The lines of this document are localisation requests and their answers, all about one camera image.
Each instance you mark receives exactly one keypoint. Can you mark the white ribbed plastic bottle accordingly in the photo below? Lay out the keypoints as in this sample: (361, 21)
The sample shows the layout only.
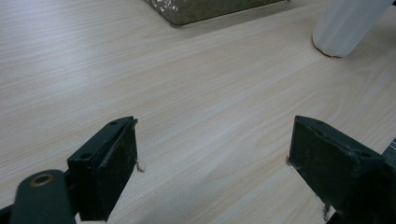
(345, 25)

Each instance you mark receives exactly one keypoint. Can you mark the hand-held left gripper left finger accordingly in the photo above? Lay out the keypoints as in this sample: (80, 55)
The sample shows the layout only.
(106, 168)

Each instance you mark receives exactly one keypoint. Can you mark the olive speckled flat box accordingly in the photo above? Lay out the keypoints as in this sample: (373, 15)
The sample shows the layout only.
(199, 9)

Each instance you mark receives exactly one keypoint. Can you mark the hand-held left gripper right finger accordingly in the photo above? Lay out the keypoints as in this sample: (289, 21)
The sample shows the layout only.
(330, 161)

